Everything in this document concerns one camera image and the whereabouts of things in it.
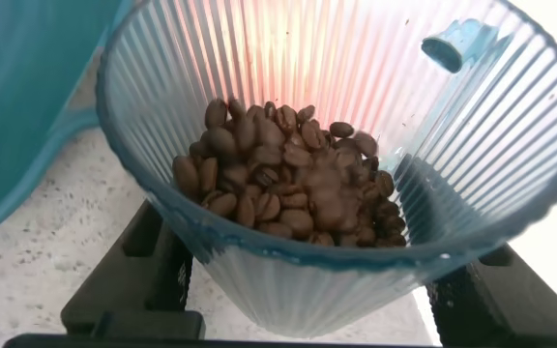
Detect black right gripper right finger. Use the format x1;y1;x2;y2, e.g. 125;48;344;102
425;244;557;348

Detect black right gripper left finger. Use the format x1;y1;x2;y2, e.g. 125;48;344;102
60;200;207;339

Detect translucent blue ribbed cup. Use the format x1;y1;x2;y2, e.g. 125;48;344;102
95;0;557;339

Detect brown coffee beans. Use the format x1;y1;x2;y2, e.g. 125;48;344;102
171;98;408;248

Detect teal plastic basin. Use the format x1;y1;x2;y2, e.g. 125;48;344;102
0;0;137;246

